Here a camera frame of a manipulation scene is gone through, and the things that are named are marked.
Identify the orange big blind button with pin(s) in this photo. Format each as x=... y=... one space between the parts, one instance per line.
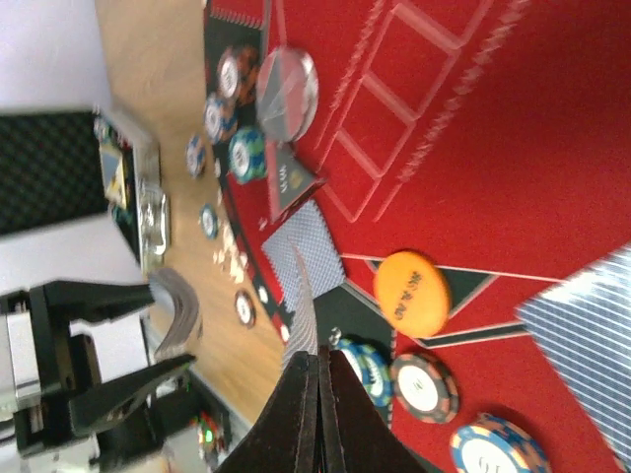
x=413 y=294

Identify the aluminium poker case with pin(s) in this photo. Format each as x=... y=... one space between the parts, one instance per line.
x=51 y=174

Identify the round red black poker mat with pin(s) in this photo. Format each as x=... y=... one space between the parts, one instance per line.
x=491 y=137

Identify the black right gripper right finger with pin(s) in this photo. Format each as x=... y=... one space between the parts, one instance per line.
x=353 y=437

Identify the triangular all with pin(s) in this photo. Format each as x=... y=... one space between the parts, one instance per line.
x=289 y=181

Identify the blue 10 chip bottom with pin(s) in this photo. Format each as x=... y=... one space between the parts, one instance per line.
x=494 y=445

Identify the playing card deck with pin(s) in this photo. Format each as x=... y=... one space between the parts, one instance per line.
x=174 y=295

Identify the green 50 chip bottom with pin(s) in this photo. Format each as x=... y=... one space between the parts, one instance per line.
x=369 y=365

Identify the card box in case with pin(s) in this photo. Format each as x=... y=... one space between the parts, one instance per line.
x=113 y=173

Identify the clear round dealer button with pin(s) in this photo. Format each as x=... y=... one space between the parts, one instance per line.
x=287 y=91

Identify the orange 100 chip bottom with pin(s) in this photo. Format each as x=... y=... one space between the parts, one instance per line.
x=425 y=387

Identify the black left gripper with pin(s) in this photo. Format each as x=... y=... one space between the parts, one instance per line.
x=52 y=376

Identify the card edge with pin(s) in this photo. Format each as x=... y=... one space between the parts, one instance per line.
x=303 y=330

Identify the green 50 chip stack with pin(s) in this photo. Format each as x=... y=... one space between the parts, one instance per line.
x=208 y=221

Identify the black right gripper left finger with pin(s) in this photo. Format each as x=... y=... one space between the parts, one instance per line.
x=284 y=437

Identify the dealt card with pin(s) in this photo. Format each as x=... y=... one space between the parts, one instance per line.
x=305 y=233
x=582 y=326

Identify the orange 100 chip stack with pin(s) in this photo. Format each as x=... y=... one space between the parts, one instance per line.
x=245 y=308

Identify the blue 10 chip stack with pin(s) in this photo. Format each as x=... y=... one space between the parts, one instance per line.
x=195 y=156

